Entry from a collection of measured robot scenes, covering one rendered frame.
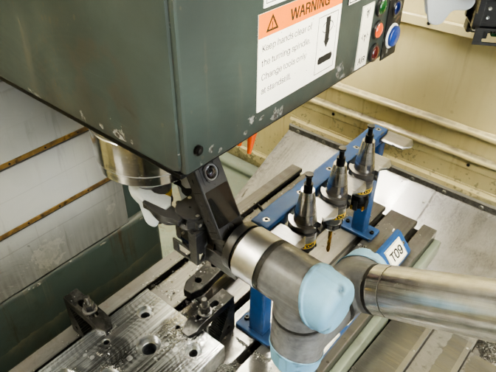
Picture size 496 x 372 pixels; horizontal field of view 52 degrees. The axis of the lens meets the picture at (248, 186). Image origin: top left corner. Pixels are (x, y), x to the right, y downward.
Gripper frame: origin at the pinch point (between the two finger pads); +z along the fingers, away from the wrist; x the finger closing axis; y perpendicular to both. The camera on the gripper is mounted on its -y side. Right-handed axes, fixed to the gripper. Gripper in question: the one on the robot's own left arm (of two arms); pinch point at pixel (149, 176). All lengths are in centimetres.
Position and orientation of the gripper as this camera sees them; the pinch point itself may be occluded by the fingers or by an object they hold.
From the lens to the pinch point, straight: 79.3
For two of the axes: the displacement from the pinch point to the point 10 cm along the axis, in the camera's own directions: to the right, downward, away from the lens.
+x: 6.6, -4.4, 6.0
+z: -7.5, -4.1, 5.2
